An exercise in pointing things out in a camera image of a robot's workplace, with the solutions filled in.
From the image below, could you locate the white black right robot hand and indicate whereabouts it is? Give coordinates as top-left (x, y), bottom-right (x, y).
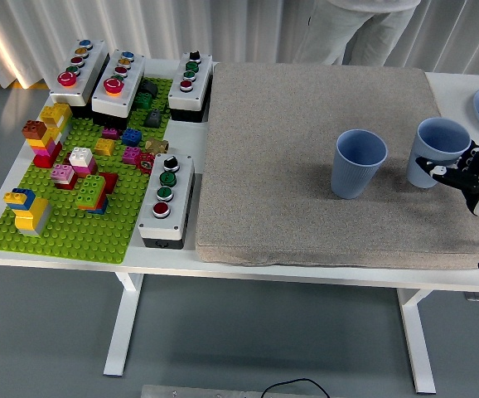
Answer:
top-left (414, 143), bottom-right (479, 217)

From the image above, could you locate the blue ribbed plastic cup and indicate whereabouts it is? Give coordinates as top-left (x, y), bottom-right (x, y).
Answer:
top-left (330, 129), bottom-right (389, 201)
top-left (406, 117), bottom-right (472, 190)

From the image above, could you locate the white table leg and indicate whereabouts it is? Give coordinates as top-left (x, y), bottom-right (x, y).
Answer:
top-left (396, 289), bottom-right (438, 395)
top-left (103, 272), bottom-right (144, 377)

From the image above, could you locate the grey-brown fabric mat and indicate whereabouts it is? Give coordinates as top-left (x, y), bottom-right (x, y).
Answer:
top-left (195, 61), bottom-right (479, 270)

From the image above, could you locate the person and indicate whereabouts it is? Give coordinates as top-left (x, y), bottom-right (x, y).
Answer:
top-left (293, 0), bottom-right (423, 67)

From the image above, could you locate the four-button control box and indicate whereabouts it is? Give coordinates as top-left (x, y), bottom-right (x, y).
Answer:
top-left (137, 153), bottom-right (196, 250)
top-left (167, 51), bottom-right (215, 124)

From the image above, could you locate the brass pipe fitting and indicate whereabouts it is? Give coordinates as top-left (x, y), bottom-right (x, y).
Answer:
top-left (144, 138), bottom-right (170, 155)

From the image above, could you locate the red valve handwheel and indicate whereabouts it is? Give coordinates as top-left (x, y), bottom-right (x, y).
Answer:
top-left (134, 152), bottom-right (157, 175)

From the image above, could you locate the dark green toy brick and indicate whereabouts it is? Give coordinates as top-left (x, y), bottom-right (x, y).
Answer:
top-left (134, 91), bottom-right (155, 110)

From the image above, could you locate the blue toy brick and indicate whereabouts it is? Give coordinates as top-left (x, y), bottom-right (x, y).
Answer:
top-left (121, 128), bottom-right (143, 147)

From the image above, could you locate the five-button control box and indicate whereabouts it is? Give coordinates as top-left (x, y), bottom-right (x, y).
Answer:
top-left (91, 49), bottom-right (147, 128)
top-left (49, 39), bottom-right (111, 119)

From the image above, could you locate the red toy brick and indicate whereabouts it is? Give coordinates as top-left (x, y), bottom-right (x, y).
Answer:
top-left (98, 172), bottom-right (119, 195)

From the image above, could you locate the white pleated curtain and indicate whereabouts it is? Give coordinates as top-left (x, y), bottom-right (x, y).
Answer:
top-left (0, 0), bottom-right (479, 89)

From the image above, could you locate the yellow toy brick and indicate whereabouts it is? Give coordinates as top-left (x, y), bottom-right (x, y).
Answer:
top-left (94, 138), bottom-right (117, 157)

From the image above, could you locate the green orange blue brick stack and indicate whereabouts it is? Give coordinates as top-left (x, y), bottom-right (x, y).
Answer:
top-left (75, 173), bottom-right (110, 216)

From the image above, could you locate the green studded baseplate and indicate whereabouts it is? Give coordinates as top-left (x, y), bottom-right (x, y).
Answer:
top-left (0, 76), bottom-right (174, 265)

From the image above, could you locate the pink white red brick stack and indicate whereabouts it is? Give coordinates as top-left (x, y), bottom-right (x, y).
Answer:
top-left (51, 163), bottom-right (79, 191)

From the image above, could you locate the yellow white brick stack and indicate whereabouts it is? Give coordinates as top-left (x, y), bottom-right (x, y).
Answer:
top-left (40, 102), bottom-right (74, 144)

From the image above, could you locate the brown yellow red brick tower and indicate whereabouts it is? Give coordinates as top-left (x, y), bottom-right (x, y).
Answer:
top-left (22, 119), bottom-right (63, 169)

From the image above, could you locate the blue yellow grey brick stack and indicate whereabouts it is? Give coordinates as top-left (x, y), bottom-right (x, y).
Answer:
top-left (2, 187), bottom-right (53, 237)

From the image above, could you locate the black cable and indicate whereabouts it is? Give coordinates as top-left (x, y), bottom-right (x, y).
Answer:
top-left (261, 377), bottom-right (331, 398)

